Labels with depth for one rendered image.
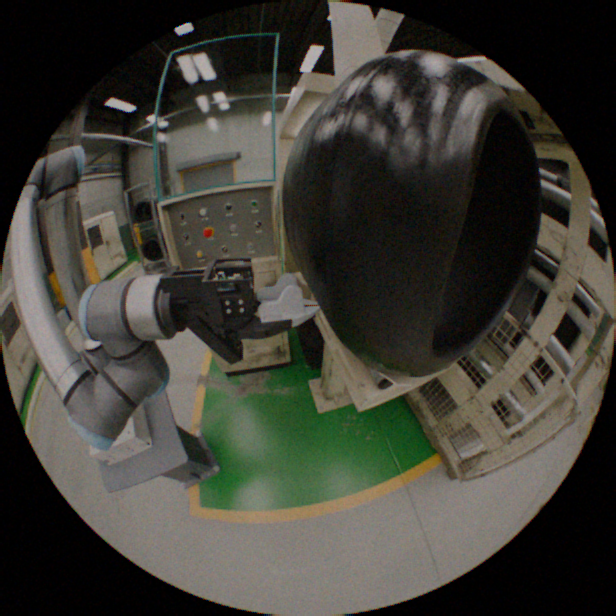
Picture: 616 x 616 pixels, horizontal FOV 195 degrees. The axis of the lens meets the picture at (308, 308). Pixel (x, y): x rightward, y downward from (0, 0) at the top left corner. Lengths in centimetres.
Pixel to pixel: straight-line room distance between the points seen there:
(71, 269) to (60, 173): 26
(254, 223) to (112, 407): 84
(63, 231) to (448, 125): 68
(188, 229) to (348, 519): 170
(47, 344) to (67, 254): 30
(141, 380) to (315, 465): 105
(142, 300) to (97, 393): 18
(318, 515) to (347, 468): 33
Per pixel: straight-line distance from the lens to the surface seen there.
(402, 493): 134
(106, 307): 29
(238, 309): 22
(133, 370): 35
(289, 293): 22
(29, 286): 43
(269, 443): 126
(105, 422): 35
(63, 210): 62
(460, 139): 16
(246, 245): 93
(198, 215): 94
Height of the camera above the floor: 121
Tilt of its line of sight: 36 degrees down
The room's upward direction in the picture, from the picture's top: straight up
